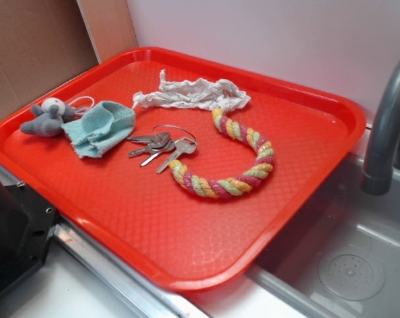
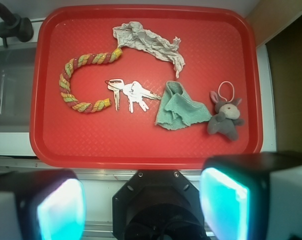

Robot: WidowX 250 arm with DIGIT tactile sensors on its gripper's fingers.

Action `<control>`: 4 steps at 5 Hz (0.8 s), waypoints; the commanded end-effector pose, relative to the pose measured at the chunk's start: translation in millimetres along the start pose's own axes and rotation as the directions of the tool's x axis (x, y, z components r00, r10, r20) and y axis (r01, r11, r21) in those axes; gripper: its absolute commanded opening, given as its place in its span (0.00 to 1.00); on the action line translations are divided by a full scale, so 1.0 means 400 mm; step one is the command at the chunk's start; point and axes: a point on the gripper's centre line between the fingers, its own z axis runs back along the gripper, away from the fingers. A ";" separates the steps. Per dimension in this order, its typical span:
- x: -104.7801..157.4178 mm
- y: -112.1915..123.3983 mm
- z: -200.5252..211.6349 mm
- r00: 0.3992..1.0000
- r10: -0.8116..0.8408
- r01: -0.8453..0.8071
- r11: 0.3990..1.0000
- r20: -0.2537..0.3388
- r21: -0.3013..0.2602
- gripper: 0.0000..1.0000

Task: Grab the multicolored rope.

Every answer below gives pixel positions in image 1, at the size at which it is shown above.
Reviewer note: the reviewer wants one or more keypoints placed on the silver key bunch on ring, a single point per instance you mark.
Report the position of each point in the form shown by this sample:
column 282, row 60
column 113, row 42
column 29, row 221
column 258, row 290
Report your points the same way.
column 164, row 139

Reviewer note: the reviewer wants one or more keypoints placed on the red plastic tray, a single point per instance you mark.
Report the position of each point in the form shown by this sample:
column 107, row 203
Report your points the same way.
column 178, row 240

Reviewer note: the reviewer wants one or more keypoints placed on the grey white plush toy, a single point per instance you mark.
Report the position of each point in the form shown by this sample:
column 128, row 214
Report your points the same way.
column 48, row 118

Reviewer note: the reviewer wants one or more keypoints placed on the brown cardboard panel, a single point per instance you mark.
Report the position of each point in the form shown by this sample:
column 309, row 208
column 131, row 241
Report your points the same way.
column 43, row 44

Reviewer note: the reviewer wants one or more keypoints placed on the grey plastic sink basin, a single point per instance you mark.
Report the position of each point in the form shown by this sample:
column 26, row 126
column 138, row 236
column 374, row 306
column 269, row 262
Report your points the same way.
column 339, row 256

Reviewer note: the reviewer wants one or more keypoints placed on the grey plastic faucet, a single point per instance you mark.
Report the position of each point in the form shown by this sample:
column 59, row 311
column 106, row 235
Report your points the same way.
column 383, row 150

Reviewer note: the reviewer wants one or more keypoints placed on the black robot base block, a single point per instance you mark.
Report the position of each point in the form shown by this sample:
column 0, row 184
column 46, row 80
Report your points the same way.
column 27, row 222

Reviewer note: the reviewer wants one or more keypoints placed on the light blue knitted cloth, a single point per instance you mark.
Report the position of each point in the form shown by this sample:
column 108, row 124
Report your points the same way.
column 100, row 129

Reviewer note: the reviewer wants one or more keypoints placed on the crumpled white paper towel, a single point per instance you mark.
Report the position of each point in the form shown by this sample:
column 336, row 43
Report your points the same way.
column 199, row 94

